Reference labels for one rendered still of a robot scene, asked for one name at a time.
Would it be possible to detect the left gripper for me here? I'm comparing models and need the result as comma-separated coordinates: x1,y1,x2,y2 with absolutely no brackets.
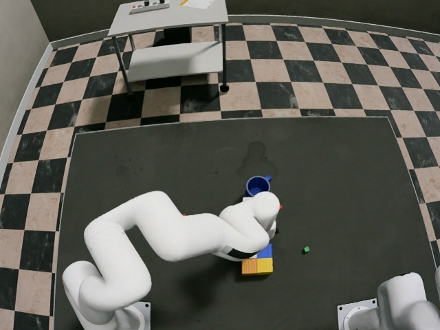
267,221,279,239

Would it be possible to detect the blue cube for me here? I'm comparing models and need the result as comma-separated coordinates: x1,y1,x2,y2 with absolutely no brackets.
257,244,272,259

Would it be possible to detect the blue mug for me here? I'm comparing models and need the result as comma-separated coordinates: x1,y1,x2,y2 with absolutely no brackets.
245,176,272,197

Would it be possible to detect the orange cube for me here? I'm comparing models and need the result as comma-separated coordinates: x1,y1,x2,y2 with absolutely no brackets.
241,259,258,276

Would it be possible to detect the yellow cube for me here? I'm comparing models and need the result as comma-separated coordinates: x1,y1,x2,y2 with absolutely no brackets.
257,258,273,275

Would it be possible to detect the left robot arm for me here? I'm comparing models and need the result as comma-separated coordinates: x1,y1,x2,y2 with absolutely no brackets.
63,191,280,330

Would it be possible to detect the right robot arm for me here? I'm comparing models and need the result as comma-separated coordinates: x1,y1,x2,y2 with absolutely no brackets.
343,273,440,330

